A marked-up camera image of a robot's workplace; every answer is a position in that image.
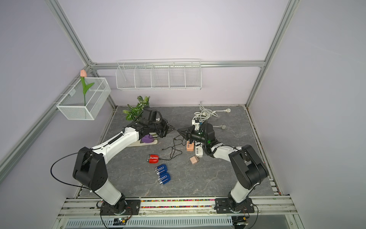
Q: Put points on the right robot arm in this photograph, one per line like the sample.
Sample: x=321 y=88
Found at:
x=249 y=168

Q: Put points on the cream hand-shaped holder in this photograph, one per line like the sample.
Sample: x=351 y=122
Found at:
x=140 y=144

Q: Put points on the red electric shaver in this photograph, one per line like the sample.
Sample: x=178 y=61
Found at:
x=153 y=159

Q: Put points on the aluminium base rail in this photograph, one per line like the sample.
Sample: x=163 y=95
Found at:
x=188 y=206

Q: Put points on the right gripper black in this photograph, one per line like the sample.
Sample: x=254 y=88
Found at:
x=188 y=133

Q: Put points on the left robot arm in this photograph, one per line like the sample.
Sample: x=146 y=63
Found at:
x=90 y=167

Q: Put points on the pink charger cube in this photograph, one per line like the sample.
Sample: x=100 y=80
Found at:
x=194 y=160

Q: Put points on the white wire basket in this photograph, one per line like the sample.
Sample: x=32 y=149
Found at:
x=72 y=104

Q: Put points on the long white wire shelf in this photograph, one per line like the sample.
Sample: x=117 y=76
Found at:
x=159 y=74

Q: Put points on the pink artificial tulip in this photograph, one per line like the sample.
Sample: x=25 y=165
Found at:
x=85 y=86

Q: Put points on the orange power strip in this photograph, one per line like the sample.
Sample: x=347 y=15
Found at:
x=190 y=146

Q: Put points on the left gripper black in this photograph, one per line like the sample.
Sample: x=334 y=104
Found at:
x=166 y=127

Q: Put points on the white power strip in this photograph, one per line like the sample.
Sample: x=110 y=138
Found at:
x=199 y=151

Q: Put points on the potted green plant black vase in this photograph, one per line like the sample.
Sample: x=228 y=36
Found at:
x=133 y=113

